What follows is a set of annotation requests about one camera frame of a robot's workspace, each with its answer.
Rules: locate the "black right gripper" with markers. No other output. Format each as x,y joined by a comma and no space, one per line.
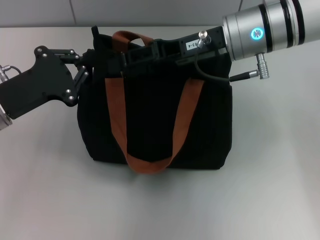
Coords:
180,50

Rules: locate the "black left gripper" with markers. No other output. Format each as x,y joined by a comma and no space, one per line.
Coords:
40,85

